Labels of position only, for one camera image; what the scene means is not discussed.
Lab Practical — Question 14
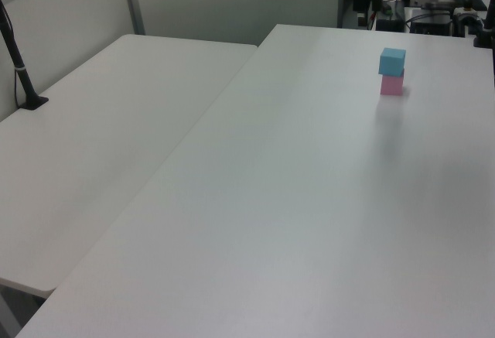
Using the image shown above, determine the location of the black camera stand pole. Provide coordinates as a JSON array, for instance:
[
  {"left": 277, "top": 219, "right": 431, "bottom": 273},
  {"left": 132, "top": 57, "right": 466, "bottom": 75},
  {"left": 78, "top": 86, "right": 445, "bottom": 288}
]
[{"left": 0, "top": 0, "right": 50, "bottom": 111}]

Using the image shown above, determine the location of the blue cube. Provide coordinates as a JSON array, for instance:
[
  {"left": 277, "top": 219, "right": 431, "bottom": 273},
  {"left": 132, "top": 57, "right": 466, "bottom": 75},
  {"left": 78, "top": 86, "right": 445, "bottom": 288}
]
[{"left": 377, "top": 47, "right": 407, "bottom": 77}]

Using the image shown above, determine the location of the pink cube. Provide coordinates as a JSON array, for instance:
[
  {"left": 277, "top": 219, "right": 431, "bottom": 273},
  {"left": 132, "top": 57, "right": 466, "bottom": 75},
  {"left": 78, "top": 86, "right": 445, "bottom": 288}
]
[{"left": 379, "top": 68, "right": 406, "bottom": 97}]

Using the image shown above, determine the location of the black equipment box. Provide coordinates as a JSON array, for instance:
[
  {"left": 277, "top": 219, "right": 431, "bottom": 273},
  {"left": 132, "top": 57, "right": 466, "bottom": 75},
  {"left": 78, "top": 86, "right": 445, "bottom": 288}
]
[{"left": 409, "top": 12, "right": 454, "bottom": 37}]

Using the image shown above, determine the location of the black clamp pole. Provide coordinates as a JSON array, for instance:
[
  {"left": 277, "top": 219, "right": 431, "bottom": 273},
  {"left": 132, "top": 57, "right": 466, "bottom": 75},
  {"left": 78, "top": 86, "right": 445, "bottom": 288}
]
[{"left": 473, "top": 0, "right": 495, "bottom": 49}]

